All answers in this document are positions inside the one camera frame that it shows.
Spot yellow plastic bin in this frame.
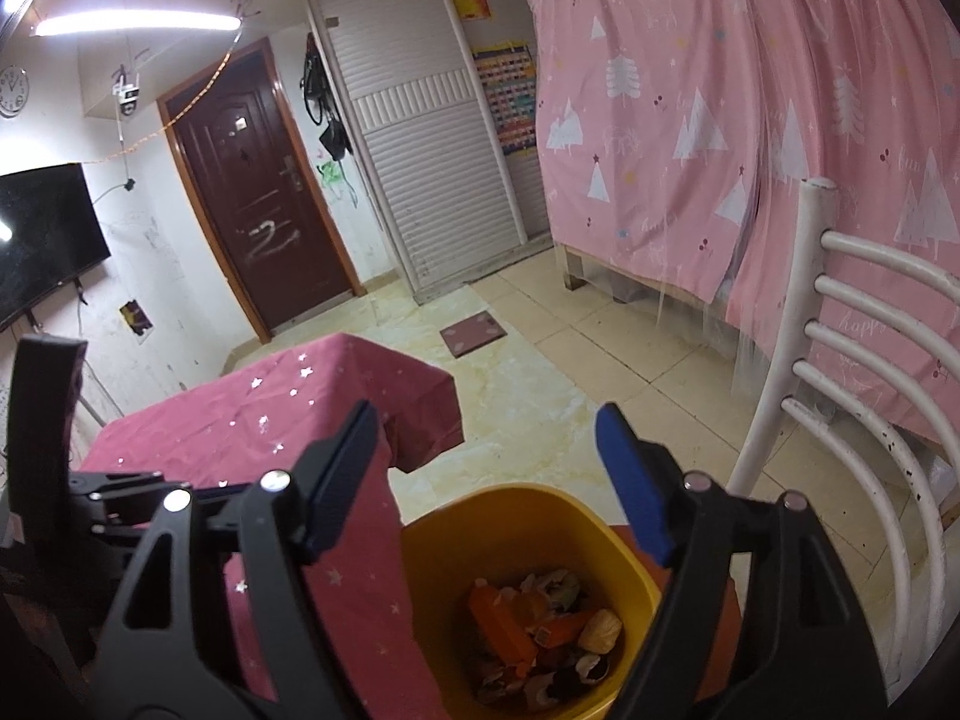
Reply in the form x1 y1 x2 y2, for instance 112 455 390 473
400 484 666 720

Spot red stool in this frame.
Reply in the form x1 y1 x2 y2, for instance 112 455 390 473
609 523 745 700

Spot pink star tablecloth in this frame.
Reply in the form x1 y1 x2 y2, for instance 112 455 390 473
78 331 463 720

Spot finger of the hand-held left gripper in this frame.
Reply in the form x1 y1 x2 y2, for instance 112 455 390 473
93 502 163 553
70 469 249 508

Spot small orange packet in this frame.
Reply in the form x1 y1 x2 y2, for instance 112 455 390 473
534 610 595 650

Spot beige paper ball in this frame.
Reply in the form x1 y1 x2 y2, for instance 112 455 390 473
577 607 624 654

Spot white sliding wardrobe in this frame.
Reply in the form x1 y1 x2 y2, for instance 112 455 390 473
303 0 557 306

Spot orange string lights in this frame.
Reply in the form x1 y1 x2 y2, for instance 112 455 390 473
81 33 242 167

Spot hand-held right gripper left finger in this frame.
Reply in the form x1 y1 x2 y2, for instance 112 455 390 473
90 399 392 720

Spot round wall clock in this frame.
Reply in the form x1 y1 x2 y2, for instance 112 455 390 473
0 65 30 119

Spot long ceiling light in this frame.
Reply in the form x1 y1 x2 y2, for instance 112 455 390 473
33 10 242 38

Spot colourful grid chart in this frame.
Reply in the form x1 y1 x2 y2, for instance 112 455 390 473
472 40 540 156

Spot white security camera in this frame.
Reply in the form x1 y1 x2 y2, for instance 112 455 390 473
110 67 144 119

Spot pink tree print curtain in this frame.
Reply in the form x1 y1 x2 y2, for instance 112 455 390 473
525 0 960 460

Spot black hanging bags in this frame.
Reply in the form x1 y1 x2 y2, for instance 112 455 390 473
301 33 351 161

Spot black wall television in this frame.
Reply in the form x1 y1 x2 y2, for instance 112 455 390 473
0 162 113 332

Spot dark wall sticker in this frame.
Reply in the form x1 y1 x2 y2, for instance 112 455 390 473
119 298 155 338

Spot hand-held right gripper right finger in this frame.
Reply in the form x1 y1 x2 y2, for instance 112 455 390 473
595 403 880 720

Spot dark red door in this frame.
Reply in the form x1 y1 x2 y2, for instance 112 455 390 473
157 37 366 344

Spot white metal chair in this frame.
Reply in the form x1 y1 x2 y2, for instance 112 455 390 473
726 178 960 680

